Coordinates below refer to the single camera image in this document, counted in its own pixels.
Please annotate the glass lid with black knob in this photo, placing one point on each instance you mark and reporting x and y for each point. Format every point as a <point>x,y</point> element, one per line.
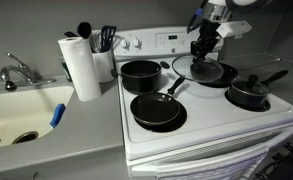
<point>186,71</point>

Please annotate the white electric stove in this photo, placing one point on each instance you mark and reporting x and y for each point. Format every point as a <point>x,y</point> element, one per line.
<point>206,133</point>

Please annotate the small black frying pan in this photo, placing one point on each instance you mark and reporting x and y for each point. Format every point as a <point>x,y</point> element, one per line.
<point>155,108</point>

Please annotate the white paper towel roll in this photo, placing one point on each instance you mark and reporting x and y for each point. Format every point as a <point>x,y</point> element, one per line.
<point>81,70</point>

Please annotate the white kitchen sink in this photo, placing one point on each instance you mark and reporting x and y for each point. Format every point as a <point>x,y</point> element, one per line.
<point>16,113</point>

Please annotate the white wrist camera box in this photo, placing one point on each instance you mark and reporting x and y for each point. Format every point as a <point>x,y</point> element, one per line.
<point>234,29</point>

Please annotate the white utensil crock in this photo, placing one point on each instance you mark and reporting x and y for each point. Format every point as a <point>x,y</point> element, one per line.
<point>103,66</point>

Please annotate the big black pot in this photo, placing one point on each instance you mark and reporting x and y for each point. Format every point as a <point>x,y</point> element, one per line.
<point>141,81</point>

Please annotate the white striped dish towel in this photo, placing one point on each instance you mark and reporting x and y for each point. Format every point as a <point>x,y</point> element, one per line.
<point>216,170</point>

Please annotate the chrome sink faucet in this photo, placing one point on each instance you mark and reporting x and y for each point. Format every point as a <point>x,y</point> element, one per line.
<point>21,70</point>

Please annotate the glass saucepan lid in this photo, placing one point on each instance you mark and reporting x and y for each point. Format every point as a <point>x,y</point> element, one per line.
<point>249,88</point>

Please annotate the blue slotted spatula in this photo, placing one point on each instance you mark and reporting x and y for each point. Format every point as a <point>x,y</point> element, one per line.
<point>108,35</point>

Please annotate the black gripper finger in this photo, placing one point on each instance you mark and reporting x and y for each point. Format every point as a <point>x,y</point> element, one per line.
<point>207,51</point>
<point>196,50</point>

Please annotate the dark dish soap bottle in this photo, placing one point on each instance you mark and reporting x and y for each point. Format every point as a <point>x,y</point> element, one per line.
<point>66,71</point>

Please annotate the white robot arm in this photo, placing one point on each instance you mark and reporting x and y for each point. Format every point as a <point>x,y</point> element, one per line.
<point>216,11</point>

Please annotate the black sink sprayer knob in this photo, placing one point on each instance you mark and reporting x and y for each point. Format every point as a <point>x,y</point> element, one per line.
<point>10,86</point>

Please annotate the black robot stand equipment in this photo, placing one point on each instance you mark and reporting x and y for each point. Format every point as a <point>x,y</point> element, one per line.
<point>286,163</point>

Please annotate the metal sink drain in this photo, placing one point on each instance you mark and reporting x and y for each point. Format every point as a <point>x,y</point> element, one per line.
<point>25,137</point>

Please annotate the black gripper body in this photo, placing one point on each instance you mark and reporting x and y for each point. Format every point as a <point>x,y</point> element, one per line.
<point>208,31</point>

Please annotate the black flat utensil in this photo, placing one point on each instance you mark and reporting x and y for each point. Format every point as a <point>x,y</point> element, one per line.
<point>70,34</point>

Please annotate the black ladle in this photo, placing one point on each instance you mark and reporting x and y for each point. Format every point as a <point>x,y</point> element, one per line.
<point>84,30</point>

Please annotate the small black saucepan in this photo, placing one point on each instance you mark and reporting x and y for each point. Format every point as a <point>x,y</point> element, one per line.
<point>246,100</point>

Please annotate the white stove knob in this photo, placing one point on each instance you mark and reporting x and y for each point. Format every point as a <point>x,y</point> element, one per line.
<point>137,42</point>
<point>125,43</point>

